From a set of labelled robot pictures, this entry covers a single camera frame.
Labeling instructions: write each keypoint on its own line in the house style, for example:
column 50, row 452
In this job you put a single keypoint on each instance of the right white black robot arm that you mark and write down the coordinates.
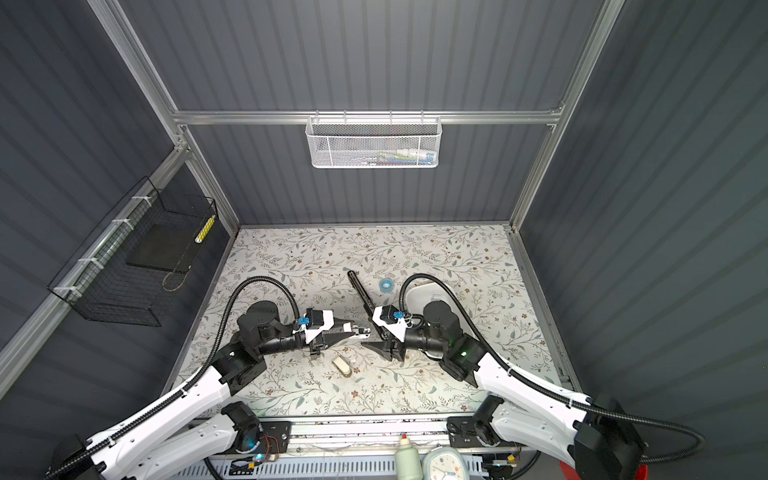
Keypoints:
column 593, row 436

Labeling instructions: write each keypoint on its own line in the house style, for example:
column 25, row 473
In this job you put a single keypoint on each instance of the white wire mesh basket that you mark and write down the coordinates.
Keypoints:
column 384, row 145

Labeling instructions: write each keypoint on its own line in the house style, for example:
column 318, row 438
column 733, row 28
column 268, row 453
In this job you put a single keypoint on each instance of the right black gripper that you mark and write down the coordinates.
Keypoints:
column 387, row 349

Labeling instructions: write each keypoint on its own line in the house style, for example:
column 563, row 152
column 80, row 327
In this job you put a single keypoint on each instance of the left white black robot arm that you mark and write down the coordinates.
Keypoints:
column 200, row 417

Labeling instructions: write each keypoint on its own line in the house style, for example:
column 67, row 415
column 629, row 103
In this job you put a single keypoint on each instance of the mint alarm clock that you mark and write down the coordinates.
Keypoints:
column 445, row 463

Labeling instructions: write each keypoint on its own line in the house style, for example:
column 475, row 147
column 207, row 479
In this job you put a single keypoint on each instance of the black stapler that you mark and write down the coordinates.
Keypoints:
column 368, row 304

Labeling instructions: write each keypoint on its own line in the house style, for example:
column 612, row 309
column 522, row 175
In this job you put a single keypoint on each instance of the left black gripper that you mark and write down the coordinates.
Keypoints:
column 328, row 342

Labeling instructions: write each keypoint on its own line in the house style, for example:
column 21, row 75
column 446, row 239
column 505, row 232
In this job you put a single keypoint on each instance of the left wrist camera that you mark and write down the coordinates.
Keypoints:
column 314, row 322

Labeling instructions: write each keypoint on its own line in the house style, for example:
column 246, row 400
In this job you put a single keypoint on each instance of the beige staple box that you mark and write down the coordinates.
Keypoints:
column 342, row 366

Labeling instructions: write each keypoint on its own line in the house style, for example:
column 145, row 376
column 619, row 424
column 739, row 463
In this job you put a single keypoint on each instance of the black wire basket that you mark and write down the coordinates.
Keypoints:
column 133, row 271

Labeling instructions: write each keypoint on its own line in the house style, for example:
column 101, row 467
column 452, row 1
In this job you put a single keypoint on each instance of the green glue bottle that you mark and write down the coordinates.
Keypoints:
column 407, row 460

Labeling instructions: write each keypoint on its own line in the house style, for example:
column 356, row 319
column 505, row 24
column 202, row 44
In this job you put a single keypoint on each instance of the yellow marker pen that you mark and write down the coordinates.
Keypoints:
column 205, row 229

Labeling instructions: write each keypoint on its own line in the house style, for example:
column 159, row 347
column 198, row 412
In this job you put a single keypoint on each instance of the blue tape roll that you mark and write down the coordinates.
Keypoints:
column 386, row 285

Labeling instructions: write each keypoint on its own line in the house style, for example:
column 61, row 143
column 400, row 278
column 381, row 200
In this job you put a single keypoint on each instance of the floral table mat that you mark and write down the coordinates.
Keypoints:
column 476, row 261

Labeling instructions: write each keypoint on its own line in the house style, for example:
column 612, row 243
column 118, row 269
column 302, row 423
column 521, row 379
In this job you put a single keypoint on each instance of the white plastic tray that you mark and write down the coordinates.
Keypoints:
column 418, row 297

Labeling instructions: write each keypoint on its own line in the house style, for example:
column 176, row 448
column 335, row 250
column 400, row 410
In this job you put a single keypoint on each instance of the pink staple box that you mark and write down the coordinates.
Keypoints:
column 360, row 331

